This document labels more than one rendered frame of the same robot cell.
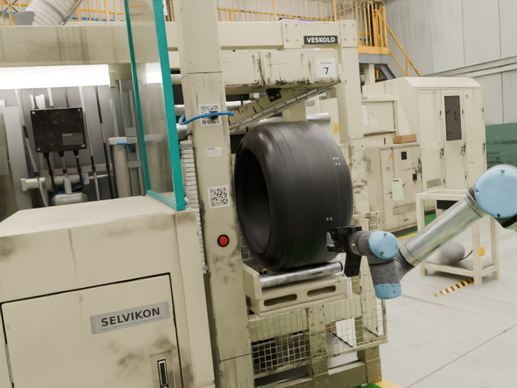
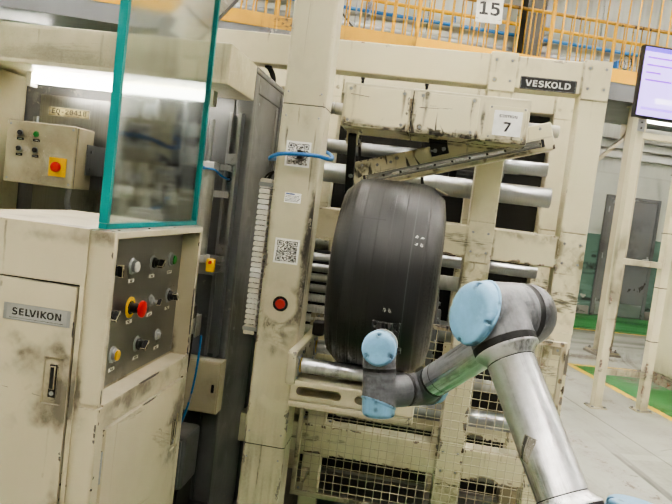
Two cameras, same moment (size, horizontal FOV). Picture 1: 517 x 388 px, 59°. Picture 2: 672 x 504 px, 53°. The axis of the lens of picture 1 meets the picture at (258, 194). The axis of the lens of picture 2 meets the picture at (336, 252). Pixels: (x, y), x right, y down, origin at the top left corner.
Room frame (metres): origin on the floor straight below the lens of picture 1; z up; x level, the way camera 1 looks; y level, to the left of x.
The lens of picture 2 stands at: (-0.10, -0.88, 1.38)
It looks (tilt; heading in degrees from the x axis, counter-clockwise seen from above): 4 degrees down; 26
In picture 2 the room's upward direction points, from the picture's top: 7 degrees clockwise
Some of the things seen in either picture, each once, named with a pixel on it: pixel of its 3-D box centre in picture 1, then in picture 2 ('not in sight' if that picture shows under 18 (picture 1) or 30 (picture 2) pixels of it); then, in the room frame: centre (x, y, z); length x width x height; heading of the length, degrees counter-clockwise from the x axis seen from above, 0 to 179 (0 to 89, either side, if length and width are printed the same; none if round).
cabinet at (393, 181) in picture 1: (388, 188); not in sight; (6.51, -1.83, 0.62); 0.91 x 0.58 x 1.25; 124
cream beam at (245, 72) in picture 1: (267, 73); (434, 118); (2.12, -0.09, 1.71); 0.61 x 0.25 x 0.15; 109
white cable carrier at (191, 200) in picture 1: (194, 207); (260, 256); (1.64, 0.23, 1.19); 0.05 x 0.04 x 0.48; 19
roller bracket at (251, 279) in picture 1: (241, 275); (304, 354); (1.74, 0.10, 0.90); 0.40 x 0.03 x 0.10; 19
